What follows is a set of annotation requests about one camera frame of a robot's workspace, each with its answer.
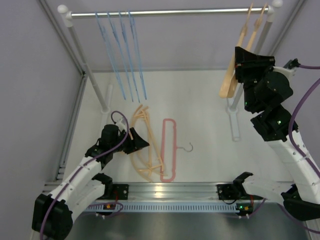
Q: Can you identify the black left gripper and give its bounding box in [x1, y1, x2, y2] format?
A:
[110, 127, 149, 154]

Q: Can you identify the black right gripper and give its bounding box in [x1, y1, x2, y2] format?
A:
[235, 47, 276, 113]

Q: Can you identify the beige plastic hanger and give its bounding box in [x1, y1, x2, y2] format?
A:
[227, 2, 268, 98]
[129, 104, 166, 183]
[219, 2, 254, 98]

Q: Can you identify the blue wire hanger four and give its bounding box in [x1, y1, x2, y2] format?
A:
[128, 11, 147, 100]

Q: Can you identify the blue wire hanger two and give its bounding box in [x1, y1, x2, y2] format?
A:
[107, 12, 134, 102]

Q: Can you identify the blue wire hanger one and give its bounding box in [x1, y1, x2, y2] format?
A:
[94, 12, 127, 100]

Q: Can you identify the blue wire hanger three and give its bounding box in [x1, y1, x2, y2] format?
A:
[119, 13, 140, 102]

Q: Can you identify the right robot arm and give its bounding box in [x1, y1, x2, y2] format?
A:
[232, 46, 320, 221]

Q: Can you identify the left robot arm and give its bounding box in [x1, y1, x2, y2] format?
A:
[31, 124, 149, 240]

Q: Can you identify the silver horizontal rack rod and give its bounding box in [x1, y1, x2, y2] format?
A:
[70, 7, 263, 19]

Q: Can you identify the white right rack foot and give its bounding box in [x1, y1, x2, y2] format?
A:
[226, 98, 241, 142]

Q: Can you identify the white right rack pole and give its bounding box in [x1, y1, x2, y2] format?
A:
[228, 0, 283, 112]

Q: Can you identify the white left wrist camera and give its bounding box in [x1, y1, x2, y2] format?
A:
[115, 119, 127, 132]

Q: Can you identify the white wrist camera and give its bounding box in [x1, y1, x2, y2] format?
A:
[273, 58, 300, 78]
[115, 119, 127, 132]

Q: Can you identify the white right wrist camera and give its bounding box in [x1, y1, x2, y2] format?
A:
[273, 58, 300, 78]

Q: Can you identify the aluminium front rail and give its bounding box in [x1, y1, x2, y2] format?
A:
[41, 181, 313, 201]

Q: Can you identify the white slotted cable duct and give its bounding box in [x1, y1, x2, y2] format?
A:
[84, 202, 251, 213]

